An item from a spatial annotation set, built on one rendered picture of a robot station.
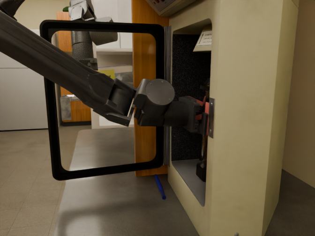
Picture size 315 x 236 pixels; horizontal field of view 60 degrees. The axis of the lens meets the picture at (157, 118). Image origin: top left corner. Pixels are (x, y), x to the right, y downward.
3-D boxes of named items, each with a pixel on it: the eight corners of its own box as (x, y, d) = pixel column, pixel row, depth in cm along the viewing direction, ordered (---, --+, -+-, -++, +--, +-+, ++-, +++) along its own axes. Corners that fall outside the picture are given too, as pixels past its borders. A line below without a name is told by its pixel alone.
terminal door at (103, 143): (163, 167, 80) (164, 24, 71) (52, 181, 71) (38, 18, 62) (162, 166, 81) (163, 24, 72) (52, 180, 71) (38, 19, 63)
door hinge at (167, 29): (167, 164, 81) (168, 26, 73) (169, 167, 79) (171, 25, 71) (162, 164, 81) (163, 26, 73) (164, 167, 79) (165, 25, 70)
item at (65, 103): (71, 120, 67) (69, 97, 66) (62, 121, 66) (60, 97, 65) (71, 118, 69) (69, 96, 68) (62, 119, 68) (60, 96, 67)
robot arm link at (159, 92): (115, 86, 63) (103, 119, 59) (121, 56, 52) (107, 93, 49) (164, 103, 64) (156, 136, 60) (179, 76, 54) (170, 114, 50)
